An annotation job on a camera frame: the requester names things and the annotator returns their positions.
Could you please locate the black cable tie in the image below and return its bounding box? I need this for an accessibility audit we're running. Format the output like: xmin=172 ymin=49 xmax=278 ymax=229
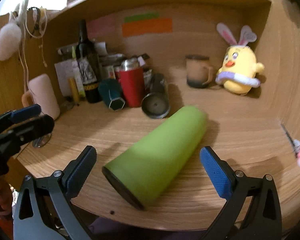
xmin=281 ymin=123 xmax=298 ymax=157

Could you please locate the black lying tumbler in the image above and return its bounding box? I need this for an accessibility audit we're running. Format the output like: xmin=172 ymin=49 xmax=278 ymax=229
xmin=141 ymin=73 xmax=171 ymax=119

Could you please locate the green cylindrical tumbler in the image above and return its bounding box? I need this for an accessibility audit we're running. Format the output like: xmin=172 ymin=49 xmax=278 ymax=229
xmin=102 ymin=106 xmax=207 ymax=210

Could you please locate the dark wine bottle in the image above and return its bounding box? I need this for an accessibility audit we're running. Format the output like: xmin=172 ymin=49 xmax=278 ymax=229
xmin=75 ymin=20 xmax=102 ymax=103

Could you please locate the hand holding other gripper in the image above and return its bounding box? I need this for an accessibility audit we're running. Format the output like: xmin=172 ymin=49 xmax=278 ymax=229
xmin=0 ymin=176 xmax=13 ymax=216

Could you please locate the teal hexagonal cup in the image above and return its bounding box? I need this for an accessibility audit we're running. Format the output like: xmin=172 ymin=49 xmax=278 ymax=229
xmin=98 ymin=79 xmax=126 ymax=111

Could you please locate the red insulated cup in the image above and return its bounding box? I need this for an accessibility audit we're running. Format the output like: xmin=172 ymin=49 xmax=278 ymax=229
xmin=120 ymin=57 xmax=145 ymax=108

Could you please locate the orange sticky note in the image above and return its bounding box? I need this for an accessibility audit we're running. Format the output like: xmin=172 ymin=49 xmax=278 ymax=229
xmin=121 ymin=18 xmax=173 ymax=37

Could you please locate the green sticky note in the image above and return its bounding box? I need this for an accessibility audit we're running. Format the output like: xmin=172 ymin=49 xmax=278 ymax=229
xmin=124 ymin=12 xmax=160 ymax=23

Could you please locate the yellow chick plush toy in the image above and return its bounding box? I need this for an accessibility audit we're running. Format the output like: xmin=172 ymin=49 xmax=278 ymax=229
xmin=215 ymin=23 xmax=264 ymax=95

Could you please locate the pink sticky note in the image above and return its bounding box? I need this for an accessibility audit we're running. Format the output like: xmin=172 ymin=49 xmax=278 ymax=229
xmin=87 ymin=16 xmax=115 ymax=38

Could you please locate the pink mug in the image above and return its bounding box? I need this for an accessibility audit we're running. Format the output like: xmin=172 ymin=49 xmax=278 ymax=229
xmin=21 ymin=74 xmax=61 ymax=120

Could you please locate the white fluffy pompom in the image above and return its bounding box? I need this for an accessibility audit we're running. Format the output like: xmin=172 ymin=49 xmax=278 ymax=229
xmin=0 ymin=22 xmax=22 ymax=61

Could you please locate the brown ceramic mug with lid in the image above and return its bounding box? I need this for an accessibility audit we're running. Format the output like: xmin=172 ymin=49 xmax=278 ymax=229
xmin=185 ymin=54 xmax=214 ymax=89

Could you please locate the yellow tube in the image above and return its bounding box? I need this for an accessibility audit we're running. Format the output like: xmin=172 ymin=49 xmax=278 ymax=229
xmin=68 ymin=77 xmax=80 ymax=105

